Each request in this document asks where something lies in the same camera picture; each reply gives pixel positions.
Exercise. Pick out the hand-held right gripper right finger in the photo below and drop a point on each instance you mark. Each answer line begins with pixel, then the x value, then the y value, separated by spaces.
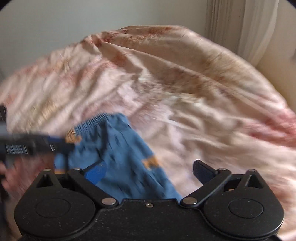
pixel 203 172

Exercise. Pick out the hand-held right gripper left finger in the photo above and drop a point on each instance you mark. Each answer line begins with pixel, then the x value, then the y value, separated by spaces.
pixel 96 173

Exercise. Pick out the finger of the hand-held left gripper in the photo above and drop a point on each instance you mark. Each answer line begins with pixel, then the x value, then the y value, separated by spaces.
pixel 60 143

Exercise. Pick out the blue patterned pants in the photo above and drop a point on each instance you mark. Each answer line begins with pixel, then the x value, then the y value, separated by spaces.
pixel 124 160

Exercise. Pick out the pink floral bedspread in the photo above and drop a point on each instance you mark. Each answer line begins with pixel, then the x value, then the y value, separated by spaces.
pixel 185 92

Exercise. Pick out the white sheer curtain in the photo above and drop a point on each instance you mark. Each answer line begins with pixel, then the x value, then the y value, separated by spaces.
pixel 256 30

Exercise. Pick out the beige pleated curtain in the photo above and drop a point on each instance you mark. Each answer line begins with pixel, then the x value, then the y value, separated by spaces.
pixel 223 20

